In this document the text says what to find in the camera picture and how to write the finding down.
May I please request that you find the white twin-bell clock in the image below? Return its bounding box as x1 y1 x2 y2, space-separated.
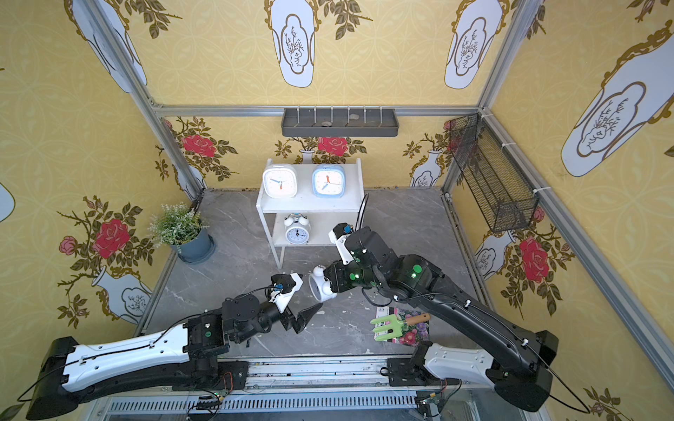
309 265 337 303
284 213 311 245

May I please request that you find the blue square alarm clock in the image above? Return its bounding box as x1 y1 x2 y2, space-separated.
312 164 346 198

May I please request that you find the white square alarm clock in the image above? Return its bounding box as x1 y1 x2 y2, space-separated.
263 164 298 198

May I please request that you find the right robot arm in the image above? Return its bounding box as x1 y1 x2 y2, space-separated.
324 223 559 412

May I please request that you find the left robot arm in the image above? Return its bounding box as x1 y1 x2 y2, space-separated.
26 295 321 420

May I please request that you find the white two-tier shelf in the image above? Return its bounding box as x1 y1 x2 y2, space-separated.
256 160 364 268

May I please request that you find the green garden hand fork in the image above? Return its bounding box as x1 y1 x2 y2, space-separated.
370 313 431 346

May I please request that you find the floral seed packet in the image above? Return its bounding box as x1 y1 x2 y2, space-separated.
370 307 431 347

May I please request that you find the potted green plant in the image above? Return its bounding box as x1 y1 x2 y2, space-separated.
149 203 216 264

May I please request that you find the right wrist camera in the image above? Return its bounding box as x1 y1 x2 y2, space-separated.
328 223 354 266

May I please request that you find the black wire mesh basket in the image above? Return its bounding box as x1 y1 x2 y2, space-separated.
449 114 539 233

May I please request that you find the grey wall tray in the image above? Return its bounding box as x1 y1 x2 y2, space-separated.
281 106 399 138

